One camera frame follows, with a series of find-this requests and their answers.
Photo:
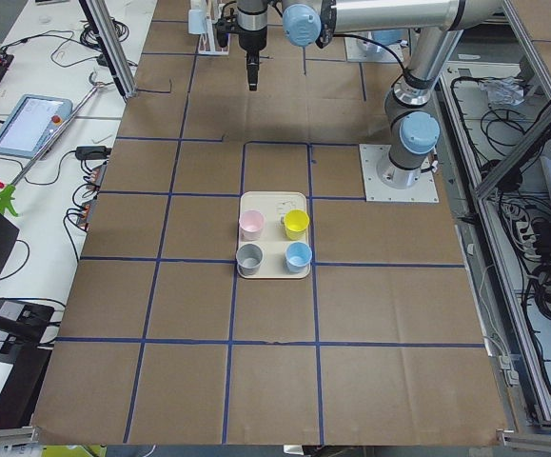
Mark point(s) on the grey plastic cup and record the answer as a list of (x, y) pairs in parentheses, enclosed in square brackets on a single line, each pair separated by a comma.
[(249, 258)]

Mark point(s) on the yellow plastic cup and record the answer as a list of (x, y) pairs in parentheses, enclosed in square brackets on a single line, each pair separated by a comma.
[(296, 223)]

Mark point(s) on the white plastic cup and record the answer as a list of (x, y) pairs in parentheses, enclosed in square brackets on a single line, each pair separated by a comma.
[(222, 33)]

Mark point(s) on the white wire cup rack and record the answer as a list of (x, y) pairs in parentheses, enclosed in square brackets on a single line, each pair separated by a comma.
[(207, 42)]

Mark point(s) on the cream plastic tray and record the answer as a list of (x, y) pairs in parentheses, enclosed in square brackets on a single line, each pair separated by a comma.
[(274, 205)]

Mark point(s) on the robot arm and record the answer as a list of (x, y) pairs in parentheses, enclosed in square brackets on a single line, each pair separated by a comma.
[(415, 132), (441, 23)]

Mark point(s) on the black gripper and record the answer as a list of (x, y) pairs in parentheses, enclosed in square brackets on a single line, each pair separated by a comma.
[(252, 39)]

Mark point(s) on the metal reacher grabber tool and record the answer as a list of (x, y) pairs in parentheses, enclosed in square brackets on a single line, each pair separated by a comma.
[(6, 194)]

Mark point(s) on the light blue cup back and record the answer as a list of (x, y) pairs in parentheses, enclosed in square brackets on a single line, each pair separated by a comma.
[(298, 256)]

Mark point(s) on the light blue cup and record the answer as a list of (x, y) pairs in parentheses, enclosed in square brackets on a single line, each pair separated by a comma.
[(298, 256), (196, 22)]

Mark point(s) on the pink plastic cup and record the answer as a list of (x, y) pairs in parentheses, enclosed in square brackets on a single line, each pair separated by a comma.
[(251, 224)]

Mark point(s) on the light blue cup front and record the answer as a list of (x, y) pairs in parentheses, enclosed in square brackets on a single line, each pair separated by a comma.
[(196, 22)]

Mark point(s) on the blue teach pendant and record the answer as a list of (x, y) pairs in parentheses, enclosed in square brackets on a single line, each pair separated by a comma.
[(31, 123)]

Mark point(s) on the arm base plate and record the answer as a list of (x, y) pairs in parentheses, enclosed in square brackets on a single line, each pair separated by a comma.
[(375, 190), (360, 51)]

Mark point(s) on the aluminium frame post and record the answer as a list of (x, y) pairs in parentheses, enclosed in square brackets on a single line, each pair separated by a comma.
[(101, 23)]

